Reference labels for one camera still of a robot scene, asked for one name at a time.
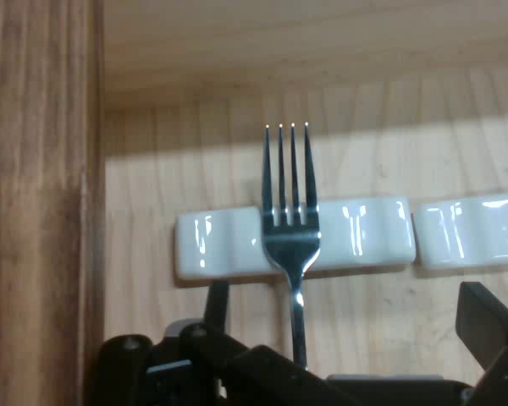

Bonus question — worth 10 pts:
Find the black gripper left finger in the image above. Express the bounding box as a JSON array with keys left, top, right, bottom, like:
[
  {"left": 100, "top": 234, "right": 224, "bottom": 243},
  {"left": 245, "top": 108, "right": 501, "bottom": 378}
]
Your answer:
[{"left": 86, "top": 279, "right": 352, "bottom": 406}]

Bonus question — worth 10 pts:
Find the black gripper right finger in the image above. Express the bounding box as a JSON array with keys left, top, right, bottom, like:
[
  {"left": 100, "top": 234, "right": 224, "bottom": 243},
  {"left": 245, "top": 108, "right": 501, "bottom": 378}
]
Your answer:
[{"left": 455, "top": 281, "right": 508, "bottom": 406}]

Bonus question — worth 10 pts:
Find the white ceramic cutlery rest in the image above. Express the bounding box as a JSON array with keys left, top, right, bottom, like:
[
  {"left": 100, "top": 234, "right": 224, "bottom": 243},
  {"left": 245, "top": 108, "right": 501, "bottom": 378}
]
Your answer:
[
  {"left": 413, "top": 190, "right": 508, "bottom": 270},
  {"left": 175, "top": 196, "right": 417, "bottom": 283}
]

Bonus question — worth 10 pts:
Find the silver metal fork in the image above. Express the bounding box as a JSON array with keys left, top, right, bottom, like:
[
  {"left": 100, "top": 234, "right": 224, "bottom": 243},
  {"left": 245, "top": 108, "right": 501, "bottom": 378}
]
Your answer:
[{"left": 261, "top": 122, "right": 323, "bottom": 371}]

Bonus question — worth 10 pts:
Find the light wooden drawer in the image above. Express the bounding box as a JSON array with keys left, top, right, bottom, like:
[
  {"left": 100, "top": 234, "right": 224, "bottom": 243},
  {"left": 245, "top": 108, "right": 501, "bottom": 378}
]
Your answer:
[{"left": 101, "top": 0, "right": 508, "bottom": 406}]

